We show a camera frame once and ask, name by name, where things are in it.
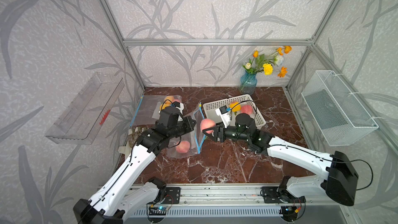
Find yellow peach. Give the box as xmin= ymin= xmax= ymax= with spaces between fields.
xmin=160 ymin=103 xmax=170 ymax=110
xmin=230 ymin=102 xmax=241 ymax=113

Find pink peach top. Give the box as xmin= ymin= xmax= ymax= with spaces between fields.
xmin=200 ymin=119 xmax=216 ymax=134

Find clear zip-top bag blue zipper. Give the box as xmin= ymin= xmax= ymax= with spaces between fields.
xmin=130 ymin=95 xmax=167 ymax=127

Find white plastic fruit basket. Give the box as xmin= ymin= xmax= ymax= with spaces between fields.
xmin=203 ymin=94 xmax=266 ymax=129

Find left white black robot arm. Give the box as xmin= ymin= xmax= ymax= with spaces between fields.
xmin=73 ymin=102 xmax=197 ymax=224

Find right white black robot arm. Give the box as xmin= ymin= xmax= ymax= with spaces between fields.
xmin=200 ymin=114 xmax=359 ymax=206

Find small brown woven basket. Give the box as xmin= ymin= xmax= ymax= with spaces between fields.
xmin=127 ymin=127 xmax=148 ymax=148

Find blue glass vase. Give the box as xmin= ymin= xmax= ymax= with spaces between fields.
xmin=238 ymin=72 xmax=258 ymax=95

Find orange yellow artificial flowers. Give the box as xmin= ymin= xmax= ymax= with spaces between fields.
xmin=242 ymin=46 xmax=292 ymax=78

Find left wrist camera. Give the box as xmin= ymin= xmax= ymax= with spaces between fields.
xmin=172 ymin=101 xmax=184 ymax=114

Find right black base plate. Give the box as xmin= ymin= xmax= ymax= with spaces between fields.
xmin=260 ymin=186 xmax=306 ymax=205

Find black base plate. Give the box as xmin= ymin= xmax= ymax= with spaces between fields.
xmin=149 ymin=187 xmax=181 ymax=205
xmin=260 ymin=186 xmax=306 ymax=205

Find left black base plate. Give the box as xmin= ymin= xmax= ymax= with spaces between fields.
xmin=149 ymin=187 xmax=181 ymax=205

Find clear plastic wall shelf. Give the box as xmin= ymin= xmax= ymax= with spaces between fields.
xmin=45 ymin=72 xmax=125 ymax=145

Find white wire mesh basket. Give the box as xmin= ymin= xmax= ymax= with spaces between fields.
xmin=301 ymin=70 xmax=379 ymax=146

